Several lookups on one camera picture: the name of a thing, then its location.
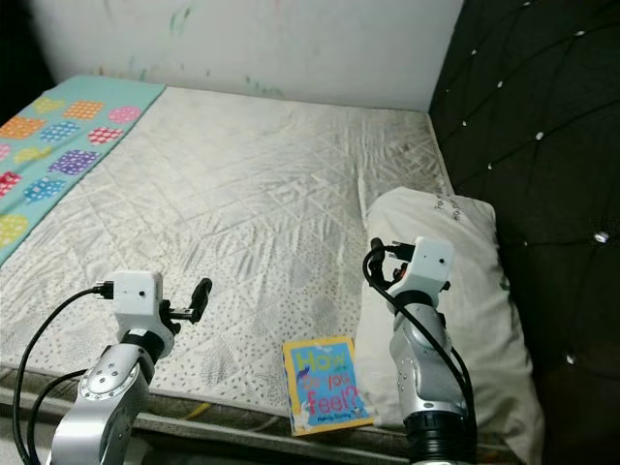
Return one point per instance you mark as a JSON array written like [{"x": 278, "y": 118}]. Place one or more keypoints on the turquoise blanket colourful shapes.
[{"x": 68, "y": 136}]

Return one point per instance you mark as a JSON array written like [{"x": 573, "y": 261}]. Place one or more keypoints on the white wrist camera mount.
[
  {"x": 431, "y": 262},
  {"x": 138, "y": 294}
]

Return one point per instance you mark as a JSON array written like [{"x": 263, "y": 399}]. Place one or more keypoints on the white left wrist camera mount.
[{"x": 138, "y": 294}]

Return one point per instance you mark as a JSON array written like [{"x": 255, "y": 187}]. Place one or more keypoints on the white patterned mattress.
[{"x": 232, "y": 194}]

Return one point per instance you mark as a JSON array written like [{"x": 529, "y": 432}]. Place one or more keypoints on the black tufted headboard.
[{"x": 542, "y": 116}]

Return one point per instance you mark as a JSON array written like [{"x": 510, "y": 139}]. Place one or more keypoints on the patterned bed base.
[{"x": 232, "y": 426}]

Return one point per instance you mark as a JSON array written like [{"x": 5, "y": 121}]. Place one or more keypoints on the white printed pillow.
[{"x": 494, "y": 320}]

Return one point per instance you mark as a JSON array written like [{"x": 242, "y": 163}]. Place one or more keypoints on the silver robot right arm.
[{"x": 431, "y": 378}]

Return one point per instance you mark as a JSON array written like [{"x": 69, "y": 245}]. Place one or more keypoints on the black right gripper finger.
[{"x": 377, "y": 260}]

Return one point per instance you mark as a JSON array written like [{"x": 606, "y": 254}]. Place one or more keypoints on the blue yellow children's book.
[{"x": 327, "y": 386}]

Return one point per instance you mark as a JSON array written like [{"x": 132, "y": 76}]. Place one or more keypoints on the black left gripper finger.
[{"x": 201, "y": 300}]

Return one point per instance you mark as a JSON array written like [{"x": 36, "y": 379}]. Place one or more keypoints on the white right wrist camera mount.
[{"x": 431, "y": 262}]

